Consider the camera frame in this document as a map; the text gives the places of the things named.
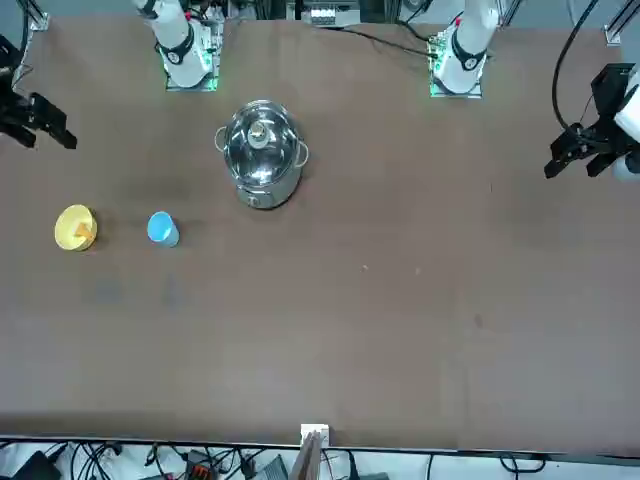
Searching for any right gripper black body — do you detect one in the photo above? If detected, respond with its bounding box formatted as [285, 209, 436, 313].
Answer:
[0, 34, 32, 122]

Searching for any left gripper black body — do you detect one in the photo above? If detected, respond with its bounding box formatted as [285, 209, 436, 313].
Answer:
[591, 63, 635, 144]

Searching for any blue plastic cup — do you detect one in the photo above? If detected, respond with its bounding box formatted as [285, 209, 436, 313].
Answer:
[146, 210, 181, 249]

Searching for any aluminium corner profile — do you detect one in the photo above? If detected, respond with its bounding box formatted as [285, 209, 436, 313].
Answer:
[603, 0, 640, 47]
[28, 0, 51, 32]

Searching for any yellow plastic bowl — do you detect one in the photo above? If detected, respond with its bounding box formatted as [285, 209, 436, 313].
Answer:
[53, 203, 100, 252]

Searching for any pot lid with knob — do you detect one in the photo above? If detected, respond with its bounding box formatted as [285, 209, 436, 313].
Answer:
[223, 101, 300, 186]

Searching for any stainless steel pot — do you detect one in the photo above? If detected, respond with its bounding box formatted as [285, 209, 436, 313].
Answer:
[214, 99, 311, 211]

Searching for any grey power strip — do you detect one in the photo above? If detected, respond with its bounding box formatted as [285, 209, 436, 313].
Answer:
[305, 3, 362, 27]

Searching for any black power adapter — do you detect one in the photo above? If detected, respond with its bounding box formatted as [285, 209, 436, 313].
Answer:
[12, 449, 61, 480]

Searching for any red and black device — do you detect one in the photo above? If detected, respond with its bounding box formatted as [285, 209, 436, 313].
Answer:
[184, 449, 221, 480]

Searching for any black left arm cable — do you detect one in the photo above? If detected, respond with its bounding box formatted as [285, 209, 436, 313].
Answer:
[551, 0, 601, 132]

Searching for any black cable across table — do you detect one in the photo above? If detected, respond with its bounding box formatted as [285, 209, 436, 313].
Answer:
[319, 24, 436, 57]

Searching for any white edge bracket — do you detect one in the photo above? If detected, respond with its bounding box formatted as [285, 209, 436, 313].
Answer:
[300, 423, 332, 446]

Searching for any upright mount post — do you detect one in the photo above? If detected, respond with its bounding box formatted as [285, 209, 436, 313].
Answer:
[291, 430, 324, 480]

